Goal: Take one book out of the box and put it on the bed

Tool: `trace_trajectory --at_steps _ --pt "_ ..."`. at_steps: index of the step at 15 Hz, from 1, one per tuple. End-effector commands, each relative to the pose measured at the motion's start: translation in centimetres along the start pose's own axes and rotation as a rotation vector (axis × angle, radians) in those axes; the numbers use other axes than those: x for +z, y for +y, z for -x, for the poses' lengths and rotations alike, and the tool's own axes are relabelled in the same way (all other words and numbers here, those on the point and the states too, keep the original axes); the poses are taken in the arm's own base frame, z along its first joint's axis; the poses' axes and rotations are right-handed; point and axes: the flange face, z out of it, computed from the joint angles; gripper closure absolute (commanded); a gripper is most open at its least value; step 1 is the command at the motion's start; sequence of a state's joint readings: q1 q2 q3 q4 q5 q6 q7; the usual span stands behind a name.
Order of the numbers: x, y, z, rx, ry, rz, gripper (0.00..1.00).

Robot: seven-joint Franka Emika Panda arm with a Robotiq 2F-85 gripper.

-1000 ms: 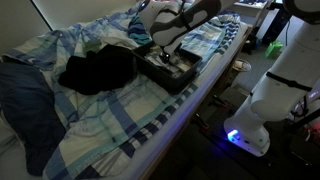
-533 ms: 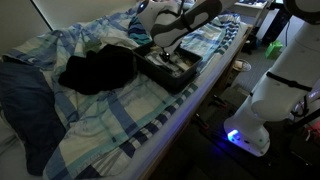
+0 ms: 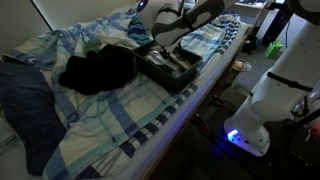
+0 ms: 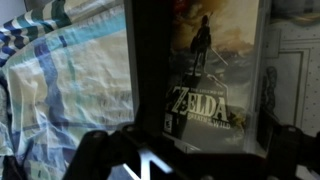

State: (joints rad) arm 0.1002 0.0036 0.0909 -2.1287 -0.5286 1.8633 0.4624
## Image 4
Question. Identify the black plastic box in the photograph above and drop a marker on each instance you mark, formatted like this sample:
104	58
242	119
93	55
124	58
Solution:
150	66

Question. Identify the blue plaid duvet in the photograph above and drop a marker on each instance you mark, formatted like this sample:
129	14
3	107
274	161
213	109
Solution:
66	90

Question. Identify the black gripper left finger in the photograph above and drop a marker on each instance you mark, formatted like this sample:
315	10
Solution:
88	156

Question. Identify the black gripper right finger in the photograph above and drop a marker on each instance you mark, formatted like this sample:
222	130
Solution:
283	150

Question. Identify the Zelda game case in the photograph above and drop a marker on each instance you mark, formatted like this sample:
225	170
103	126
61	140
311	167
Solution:
210	76

